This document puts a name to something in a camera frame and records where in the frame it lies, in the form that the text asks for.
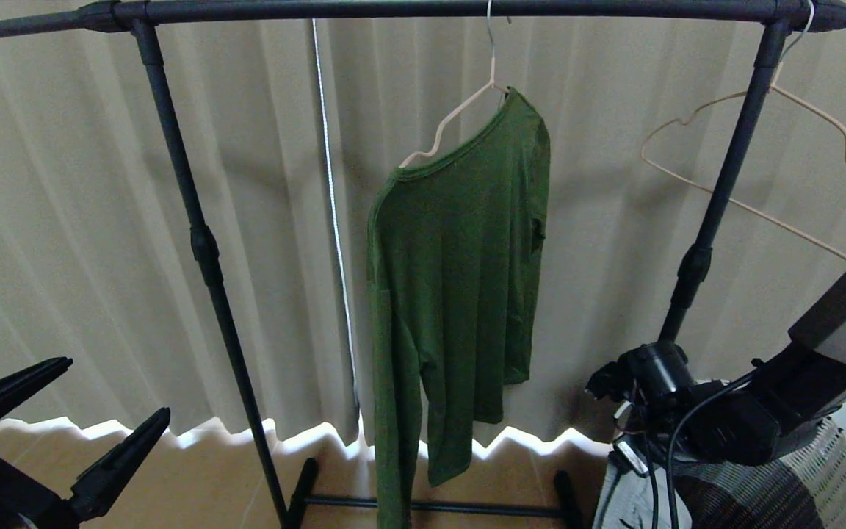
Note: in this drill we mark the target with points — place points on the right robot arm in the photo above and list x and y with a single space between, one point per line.
819 367

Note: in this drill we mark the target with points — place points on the black clothes rack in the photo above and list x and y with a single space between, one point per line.
206 250

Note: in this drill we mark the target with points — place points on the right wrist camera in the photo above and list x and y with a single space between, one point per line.
606 382

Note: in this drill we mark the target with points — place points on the green long-sleeved shirt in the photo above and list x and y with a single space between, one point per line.
460 257

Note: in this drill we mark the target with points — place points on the beige curtain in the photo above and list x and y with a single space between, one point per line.
63 184

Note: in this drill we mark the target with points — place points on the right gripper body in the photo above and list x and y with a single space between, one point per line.
651 441

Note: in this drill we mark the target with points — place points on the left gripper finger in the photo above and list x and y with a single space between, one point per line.
4 397
118 466

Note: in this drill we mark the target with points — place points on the pink clothes hanger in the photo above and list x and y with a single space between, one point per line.
761 214
452 117

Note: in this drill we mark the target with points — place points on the white laundry basket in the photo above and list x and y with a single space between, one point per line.
797 485

